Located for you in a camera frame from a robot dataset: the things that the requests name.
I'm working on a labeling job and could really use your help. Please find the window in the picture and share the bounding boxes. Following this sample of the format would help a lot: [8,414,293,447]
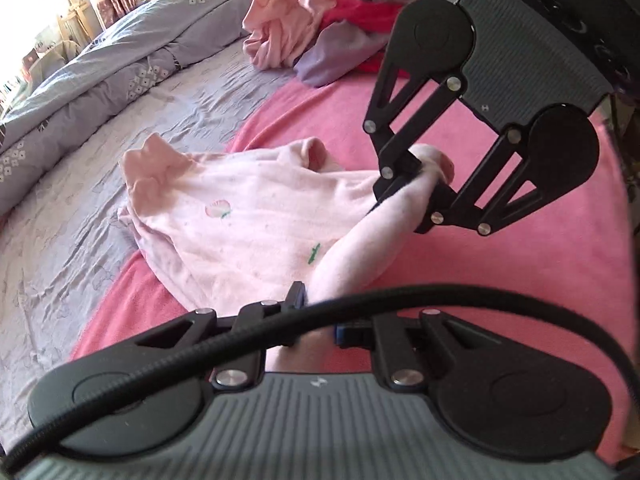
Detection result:
[0,0,68,88]

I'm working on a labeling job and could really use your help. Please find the coral pink towel blanket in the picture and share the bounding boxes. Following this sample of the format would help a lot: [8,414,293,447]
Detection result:
[70,75,636,466]

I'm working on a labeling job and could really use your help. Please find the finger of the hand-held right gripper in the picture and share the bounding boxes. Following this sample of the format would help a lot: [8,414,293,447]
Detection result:
[412,127,557,237]
[362,50,463,209]

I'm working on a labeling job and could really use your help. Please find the plain pink garment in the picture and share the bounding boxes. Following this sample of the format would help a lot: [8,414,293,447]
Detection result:
[242,0,366,71]

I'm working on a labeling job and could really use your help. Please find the grey floral duvet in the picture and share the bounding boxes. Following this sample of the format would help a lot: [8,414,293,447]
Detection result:
[0,0,301,216]

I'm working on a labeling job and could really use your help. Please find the lavender bedsheet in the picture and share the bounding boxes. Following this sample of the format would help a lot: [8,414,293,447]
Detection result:
[0,35,301,451]

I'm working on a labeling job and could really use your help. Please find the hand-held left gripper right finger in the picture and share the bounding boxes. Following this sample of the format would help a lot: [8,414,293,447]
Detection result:
[334,309,497,391]

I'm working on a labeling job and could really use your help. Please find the black cable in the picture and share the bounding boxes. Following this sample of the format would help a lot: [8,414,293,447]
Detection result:
[0,284,640,476]

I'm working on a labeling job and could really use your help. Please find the wooden easel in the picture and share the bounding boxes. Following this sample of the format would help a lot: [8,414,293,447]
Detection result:
[57,2,93,46]

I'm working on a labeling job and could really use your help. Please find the strawberry print pink pants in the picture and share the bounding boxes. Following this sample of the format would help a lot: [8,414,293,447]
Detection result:
[117,135,456,376]

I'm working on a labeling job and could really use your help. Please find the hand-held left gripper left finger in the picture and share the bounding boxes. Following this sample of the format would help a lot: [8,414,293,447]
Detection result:
[134,281,307,391]

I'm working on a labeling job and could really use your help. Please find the mauve garment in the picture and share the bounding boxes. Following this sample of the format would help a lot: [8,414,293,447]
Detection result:
[295,0,421,88]

